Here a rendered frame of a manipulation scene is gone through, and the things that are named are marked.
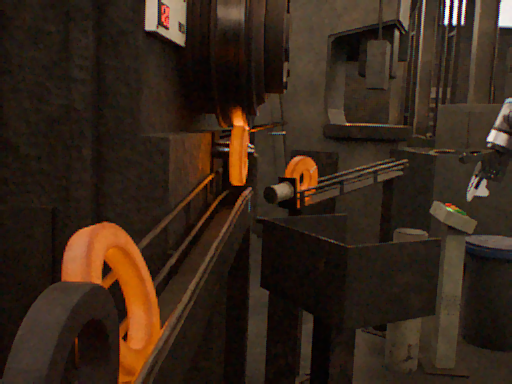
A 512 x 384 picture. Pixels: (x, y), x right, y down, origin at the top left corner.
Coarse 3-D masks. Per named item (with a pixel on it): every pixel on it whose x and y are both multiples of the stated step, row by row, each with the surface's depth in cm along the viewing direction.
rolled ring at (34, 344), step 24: (48, 288) 49; (72, 288) 49; (96, 288) 52; (48, 312) 46; (72, 312) 47; (96, 312) 52; (24, 336) 44; (48, 336) 44; (72, 336) 47; (96, 336) 56; (24, 360) 43; (48, 360) 43; (96, 360) 57
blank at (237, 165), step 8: (240, 128) 152; (232, 136) 150; (240, 136) 150; (232, 144) 149; (240, 144) 149; (232, 152) 149; (240, 152) 149; (232, 160) 149; (240, 160) 149; (232, 168) 150; (240, 168) 150; (232, 176) 151; (240, 176) 151; (240, 184) 155
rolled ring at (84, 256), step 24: (72, 240) 67; (96, 240) 67; (120, 240) 73; (72, 264) 64; (96, 264) 65; (120, 264) 76; (144, 264) 79; (144, 288) 77; (144, 312) 76; (144, 336) 73; (120, 360) 64
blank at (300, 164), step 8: (296, 160) 199; (304, 160) 201; (312, 160) 205; (288, 168) 199; (296, 168) 198; (304, 168) 202; (312, 168) 205; (288, 176) 198; (296, 176) 199; (304, 176) 207; (312, 176) 206; (304, 184) 206; (312, 184) 206
